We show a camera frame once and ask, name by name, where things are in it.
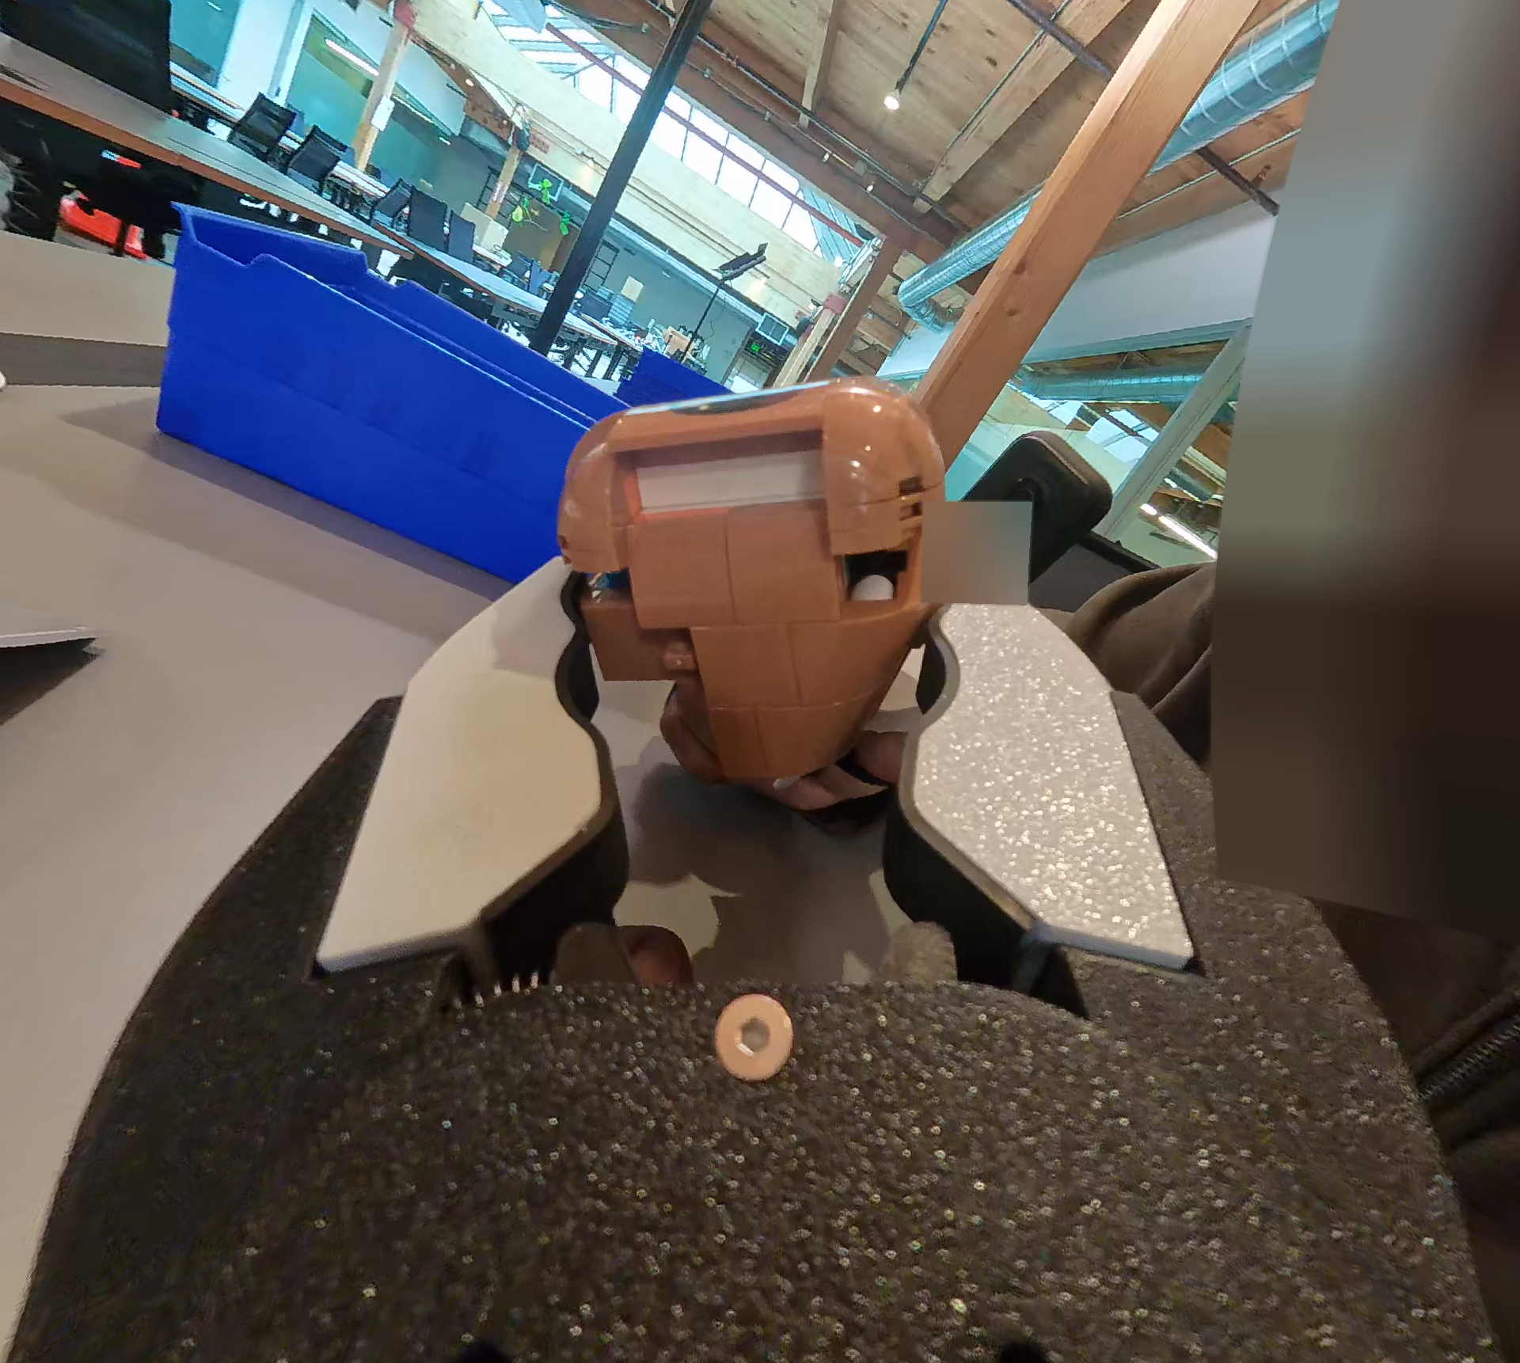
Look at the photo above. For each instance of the black flat monitor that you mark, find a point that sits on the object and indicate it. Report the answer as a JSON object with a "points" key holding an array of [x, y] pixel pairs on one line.
{"points": [[1104, 574], [82, 21]]}

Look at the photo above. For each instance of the black steel column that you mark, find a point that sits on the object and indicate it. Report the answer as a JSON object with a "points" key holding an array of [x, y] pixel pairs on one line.
{"points": [[641, 129]]}

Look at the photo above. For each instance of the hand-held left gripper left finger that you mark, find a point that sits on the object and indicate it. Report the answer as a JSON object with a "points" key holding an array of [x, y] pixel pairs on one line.
{"points": [[475, 794]]}

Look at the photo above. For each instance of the row of black office chairs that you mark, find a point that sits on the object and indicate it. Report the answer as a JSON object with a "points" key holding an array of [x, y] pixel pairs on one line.
{"points": [[309, 159]]}

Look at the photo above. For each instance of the blue plastic bin stack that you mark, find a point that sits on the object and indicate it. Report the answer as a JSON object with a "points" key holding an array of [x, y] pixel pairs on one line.
{"points": [[671, 378]]}

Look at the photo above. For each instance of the black light stand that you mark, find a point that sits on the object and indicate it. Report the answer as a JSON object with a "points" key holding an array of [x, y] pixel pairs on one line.
{"points": [[724, 283]]}

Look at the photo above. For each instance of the thin silver air duct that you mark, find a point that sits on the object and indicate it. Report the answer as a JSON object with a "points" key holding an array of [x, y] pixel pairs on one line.
{"points": [[1127, 384]]}

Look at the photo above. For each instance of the grey instruction booklet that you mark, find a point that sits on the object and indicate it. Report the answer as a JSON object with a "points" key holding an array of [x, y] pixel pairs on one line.
{"points": [[35, 628]]}

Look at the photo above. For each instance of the large silver air duct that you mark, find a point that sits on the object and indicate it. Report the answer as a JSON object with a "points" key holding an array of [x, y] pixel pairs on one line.
{"points": [[1246, 82]]}

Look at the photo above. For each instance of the wooden top desk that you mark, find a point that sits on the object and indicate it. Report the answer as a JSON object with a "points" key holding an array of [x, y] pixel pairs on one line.
{"points": [[177, 153]]}

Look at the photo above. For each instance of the person's left hand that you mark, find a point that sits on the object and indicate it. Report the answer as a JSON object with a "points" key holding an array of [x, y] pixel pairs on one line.
{"points": [[659, 954]]}

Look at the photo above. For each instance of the wooden beam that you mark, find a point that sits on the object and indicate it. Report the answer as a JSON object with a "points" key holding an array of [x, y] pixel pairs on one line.
{"points": [[1127, 140]]}

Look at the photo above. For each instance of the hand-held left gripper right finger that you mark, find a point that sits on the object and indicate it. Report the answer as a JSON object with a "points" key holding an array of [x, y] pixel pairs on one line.
{"points": [[1045, 794]]}

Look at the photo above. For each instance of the person's right hand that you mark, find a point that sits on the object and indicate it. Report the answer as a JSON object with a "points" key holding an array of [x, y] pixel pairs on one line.
{"points": [[831, 788]]}

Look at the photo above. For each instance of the brown lego head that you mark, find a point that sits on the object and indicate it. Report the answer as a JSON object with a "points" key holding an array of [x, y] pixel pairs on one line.
{"points": [[760, 580]]}

